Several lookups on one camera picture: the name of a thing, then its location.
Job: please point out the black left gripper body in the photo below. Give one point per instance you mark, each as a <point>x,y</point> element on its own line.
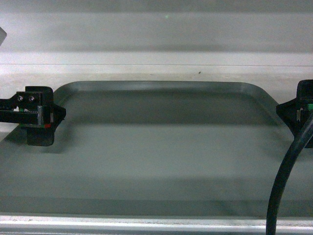
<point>33,107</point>

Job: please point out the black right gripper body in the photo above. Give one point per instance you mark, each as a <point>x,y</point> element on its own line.
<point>295,112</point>

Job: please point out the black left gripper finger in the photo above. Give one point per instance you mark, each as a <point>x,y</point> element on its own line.
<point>40,136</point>

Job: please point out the grey serving tray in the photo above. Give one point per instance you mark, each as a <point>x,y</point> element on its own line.
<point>150,149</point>

